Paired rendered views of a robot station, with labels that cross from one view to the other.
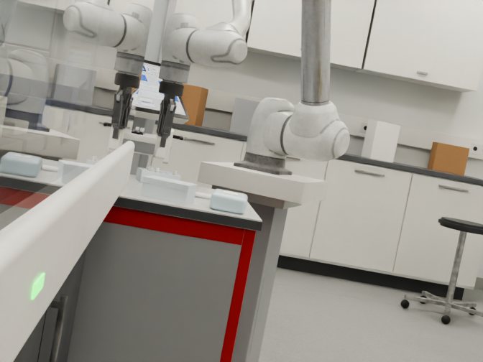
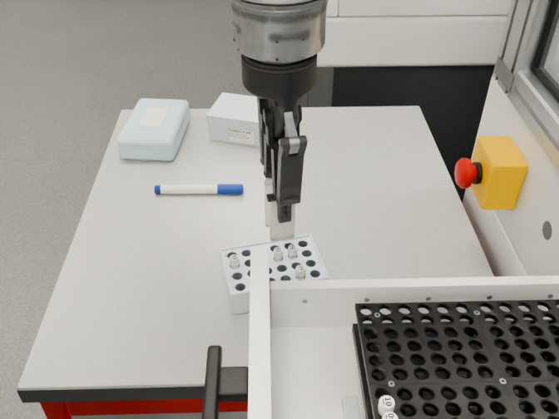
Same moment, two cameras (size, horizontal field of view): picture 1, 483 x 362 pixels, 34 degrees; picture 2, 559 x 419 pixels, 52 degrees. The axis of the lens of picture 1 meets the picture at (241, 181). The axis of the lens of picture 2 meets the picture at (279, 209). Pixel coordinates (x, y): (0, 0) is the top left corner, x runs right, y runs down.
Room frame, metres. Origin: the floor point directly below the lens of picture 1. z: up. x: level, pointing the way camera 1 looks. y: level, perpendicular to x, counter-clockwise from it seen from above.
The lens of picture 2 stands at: (2.97, 0.30, 1.31)
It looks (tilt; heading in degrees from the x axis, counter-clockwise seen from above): 39 degrees down; 184
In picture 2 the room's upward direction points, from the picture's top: straight up
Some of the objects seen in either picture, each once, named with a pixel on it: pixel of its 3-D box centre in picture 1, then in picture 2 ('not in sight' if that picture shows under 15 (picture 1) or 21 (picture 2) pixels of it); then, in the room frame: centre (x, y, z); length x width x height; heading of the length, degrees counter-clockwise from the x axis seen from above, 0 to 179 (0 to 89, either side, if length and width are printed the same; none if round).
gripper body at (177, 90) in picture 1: (169, 97); (279, 91); (2.43, 0.27, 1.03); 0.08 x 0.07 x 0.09; 18
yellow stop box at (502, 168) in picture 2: not in sight; (493, 172); (2.34, 0.54, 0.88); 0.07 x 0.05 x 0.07; 6
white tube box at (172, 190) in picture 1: (169, 189); (249, 120); (2.08, 0.18, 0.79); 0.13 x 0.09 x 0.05; 79
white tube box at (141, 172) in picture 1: (158, 177); (273, 273); (2.45, 0.26, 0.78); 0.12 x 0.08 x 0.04; 108
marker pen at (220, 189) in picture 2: (194, 194); (199, 189); (2.26, 0.13, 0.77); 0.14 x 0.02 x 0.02; 95
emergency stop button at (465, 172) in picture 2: not in sight; (468, 173); (2.34, 0.51, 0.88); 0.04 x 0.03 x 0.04; 6
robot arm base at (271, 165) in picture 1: (266, 163); not in sight; (2.96, -0.08, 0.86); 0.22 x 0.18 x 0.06; 159
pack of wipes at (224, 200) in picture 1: (228, 200); (155, 128); (2.11, 0.02, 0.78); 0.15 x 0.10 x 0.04; 0
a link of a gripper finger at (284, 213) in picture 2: not in sight; (286, 208); (2.46, 0.28, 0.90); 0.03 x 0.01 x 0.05; 18
